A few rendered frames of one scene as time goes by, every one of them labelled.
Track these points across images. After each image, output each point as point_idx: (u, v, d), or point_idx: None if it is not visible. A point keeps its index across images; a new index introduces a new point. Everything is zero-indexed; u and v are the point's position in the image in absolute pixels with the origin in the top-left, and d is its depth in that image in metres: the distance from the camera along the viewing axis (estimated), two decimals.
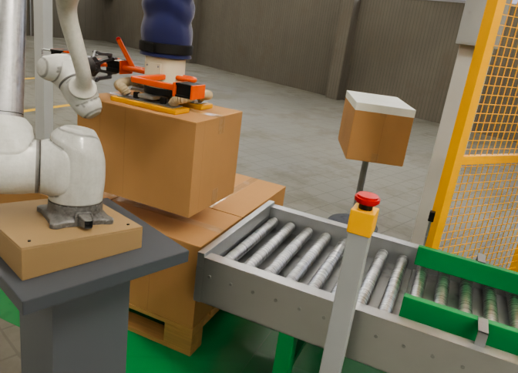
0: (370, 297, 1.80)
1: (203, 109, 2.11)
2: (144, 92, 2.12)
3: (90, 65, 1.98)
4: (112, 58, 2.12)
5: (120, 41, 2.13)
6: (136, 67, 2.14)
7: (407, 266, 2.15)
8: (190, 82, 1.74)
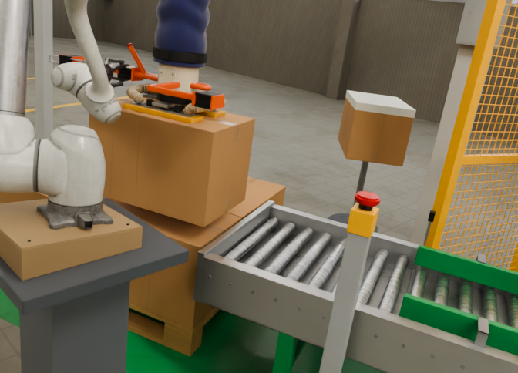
0: (370, 297, 1.80)
1: (216, 116, 2.09)
2: (156, 99, 2.10)
3: None
4: (124, 65, 2.09)
5: (132, 47, 2.10)
6: (148, 74, 2.12)
7: (407, 266, 2.15)
8: (209, 92, 1.72)
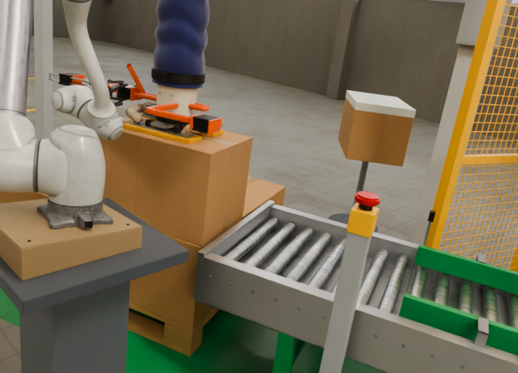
0: (370, 297, 1.80)
1: (215, 136, 2.12)
2: (155, 118, 2.13)
3: None
4: (123, 85, 2.12)
5: (131, 67, 2.13)
6: (147, 93, 2.15)
7: (407, 266, 2.15)
8: (206, 115, 1.75)
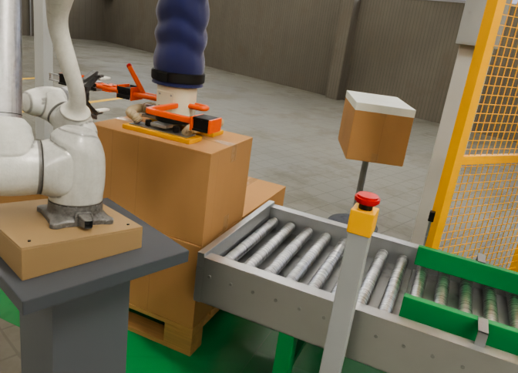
0: (370, 297, 1.80)
1: (215, 136, 2.12)
2: (155, 118, 2.13)
3: None
4: (99, 76, 1.96)
5: (131, 67, 2.13)
6: (147, 93, 2.15)
7: (407, 266, 2.15)
8: (206, 115, 1.75)
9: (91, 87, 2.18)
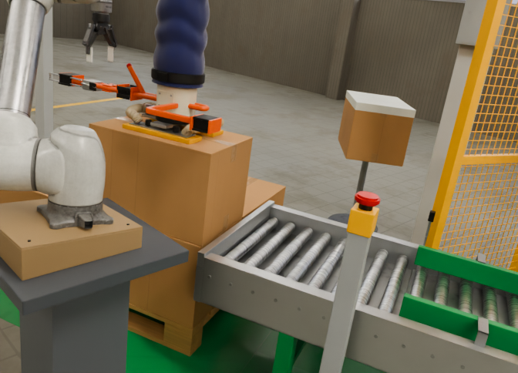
0: (370, 297, 1.80)
1: (215, 136, 2.12)
2: (155, 118, 2.13)
3: None
4: (85, 45, 2.10)
5: (131, 67, 2.13)
6: (147, 93, 2.15)
7: (407, 266, 2.15)
8: (206, 115, 1.75)
9: (91, 87, 2.18)
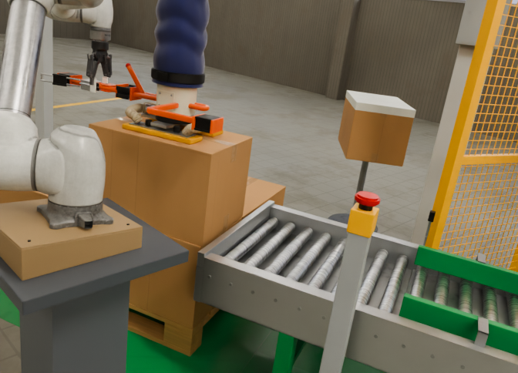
0: (370, 297, 1.80)
1: (215, 136, 2.12)
2: (155, 118, 2.12)
3: (92, 40, 2.16)
4: (89, 75, 2.16)
5: (130, 67, 2.12)
6: (146, 93, 2.14)
7: (407, 266, 2.15)
8: (208, 115, 1.75)
9: None
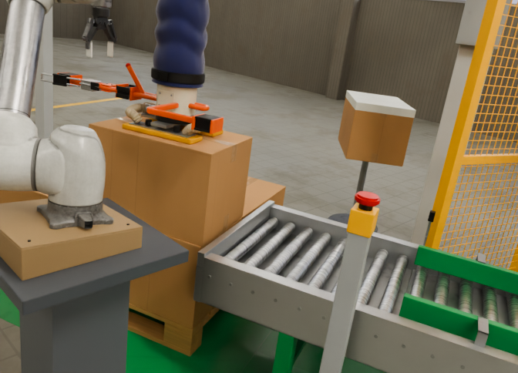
0: (370, 297, 1.80)
1: (215, 136, 2.12)
2: (155, 118, 2.12)
3: None
4: (85, 39, 2.09)
5: (130, 67, 2.12)
6: (146, 93, 2.14)
7: (407, 266, 2.15)
8: (208, 115, 1.75)
9: (93, 87, 2.18)
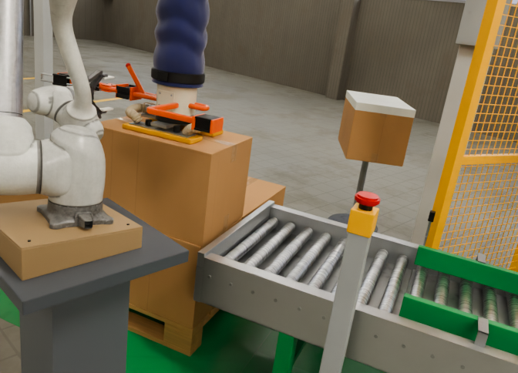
0: (370, 297, 1.80)
1: (215, 136, 2.12)
2: (155, 118, 2.12)
3: None
4: (102, 75, 1.99)
5: (130, 67, 2.12)
6: (146, 93, 2.14)
7: (407, 266, 2.15)
8: (208, 115, 1.75)
9: None
